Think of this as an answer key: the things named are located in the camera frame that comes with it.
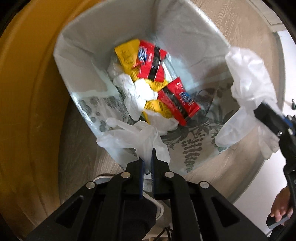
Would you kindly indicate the yellow snack bag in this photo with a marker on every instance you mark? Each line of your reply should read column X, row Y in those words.
column 140, row 94

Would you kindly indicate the white lined trash bin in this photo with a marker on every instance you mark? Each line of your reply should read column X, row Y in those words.
column 85, row 56

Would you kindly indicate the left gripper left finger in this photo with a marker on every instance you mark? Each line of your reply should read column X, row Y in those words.
column 73, row 219

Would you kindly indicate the person's right hand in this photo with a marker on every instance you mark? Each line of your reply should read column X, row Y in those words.
column 281, row 205

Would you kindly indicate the white plastic glove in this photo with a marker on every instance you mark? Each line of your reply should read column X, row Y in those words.
column 251, row 86
column 126, row 143

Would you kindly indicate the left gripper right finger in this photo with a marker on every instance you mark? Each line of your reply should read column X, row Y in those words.
column 199, row 211

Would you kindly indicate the person's black trouser legs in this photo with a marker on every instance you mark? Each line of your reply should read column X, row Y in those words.
column 125, row 211

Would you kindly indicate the red snack wrapper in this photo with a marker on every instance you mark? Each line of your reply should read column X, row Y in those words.
column 149, row 60
column 180, row 103

